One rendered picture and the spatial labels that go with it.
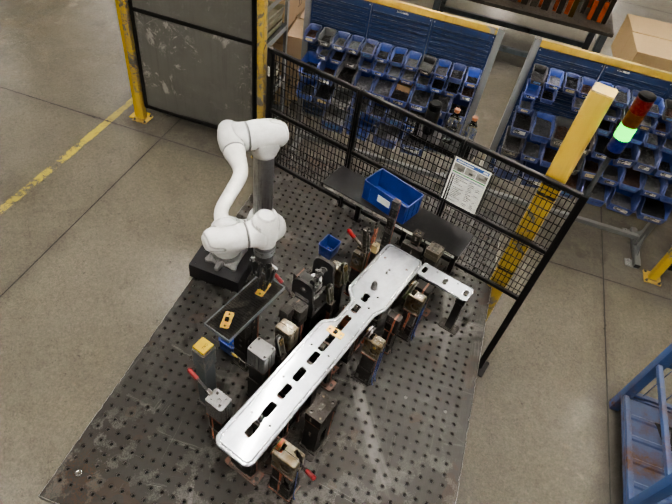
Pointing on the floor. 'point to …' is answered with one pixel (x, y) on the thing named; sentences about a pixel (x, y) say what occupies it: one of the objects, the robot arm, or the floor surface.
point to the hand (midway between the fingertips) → (263, 283)
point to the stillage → (646, 436)
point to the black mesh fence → (414, 178)
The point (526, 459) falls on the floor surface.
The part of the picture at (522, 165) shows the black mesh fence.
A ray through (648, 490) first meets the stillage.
